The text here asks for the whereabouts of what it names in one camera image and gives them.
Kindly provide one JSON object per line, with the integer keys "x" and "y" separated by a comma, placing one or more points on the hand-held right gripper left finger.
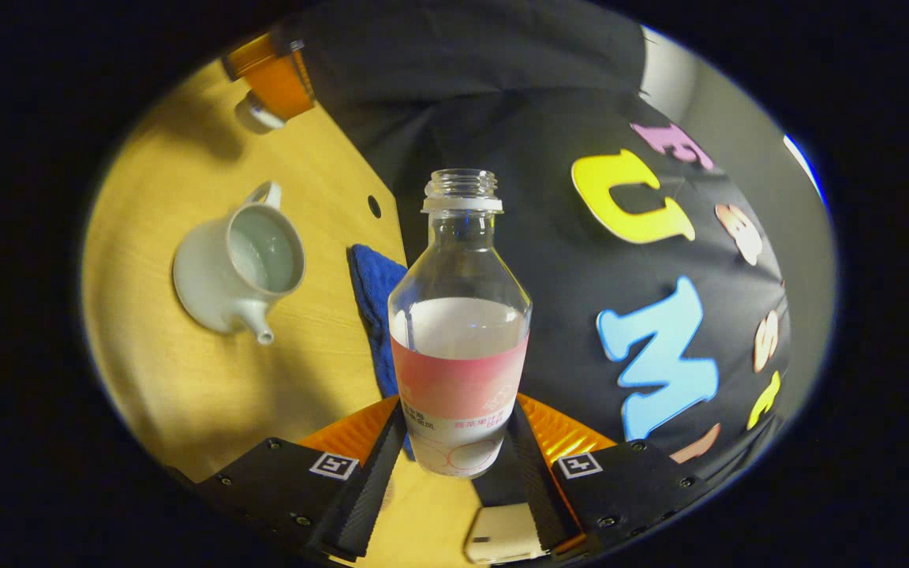
{"x": 372, "y": 489}

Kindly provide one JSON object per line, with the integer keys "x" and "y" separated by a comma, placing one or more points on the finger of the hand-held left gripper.
{"x": 287, "y": 87}
{"x": 248, "y": 55}

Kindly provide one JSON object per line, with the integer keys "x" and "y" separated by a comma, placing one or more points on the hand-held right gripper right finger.
{"x": 537, "y": 489}

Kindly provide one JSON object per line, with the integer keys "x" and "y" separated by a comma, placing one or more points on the white teacup lid blue pattern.
{"x": 253, "y": 117}

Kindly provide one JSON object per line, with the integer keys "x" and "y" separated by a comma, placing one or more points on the clear water bottle pink label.
{"x": 458, "y": 371}

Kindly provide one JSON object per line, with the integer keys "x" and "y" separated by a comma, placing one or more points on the white ceramic teacup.
{"x": 210, "y": 284}

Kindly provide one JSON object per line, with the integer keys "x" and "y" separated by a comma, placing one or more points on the white toaster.
{"x": 502, "y": 536}

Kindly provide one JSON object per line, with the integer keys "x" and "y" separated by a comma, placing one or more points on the blue towel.
{"x": 375, "y": 292}

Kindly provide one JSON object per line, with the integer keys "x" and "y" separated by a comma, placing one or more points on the black backdrop cloth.
{"x": 549, "y": 260}

